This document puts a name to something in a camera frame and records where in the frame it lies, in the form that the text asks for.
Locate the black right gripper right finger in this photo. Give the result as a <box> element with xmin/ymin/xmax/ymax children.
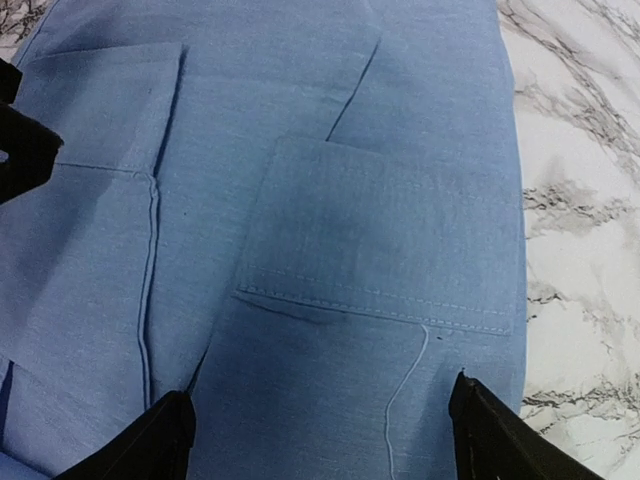
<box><xmin>449</xmin><ymin>373</ymin><xmax>602</xmax><ymax>480</ymax></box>

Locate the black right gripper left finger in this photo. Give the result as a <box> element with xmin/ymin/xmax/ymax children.
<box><xmin>55</xmin><ymin>391</ymin><xmax>196</xmax><ymax>480</ymax></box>

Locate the light blue long sleeve shirt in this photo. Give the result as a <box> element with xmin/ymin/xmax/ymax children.
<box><xmin>1</xmin><ymin>1</ymin><xmax>526</xmax><ymax>479</ymax></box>

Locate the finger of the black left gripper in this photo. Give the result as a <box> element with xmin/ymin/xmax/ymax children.
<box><xmin>1</xmin><ymin>60</ymin><xmax>64</xmax><ymax>204</ymax></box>

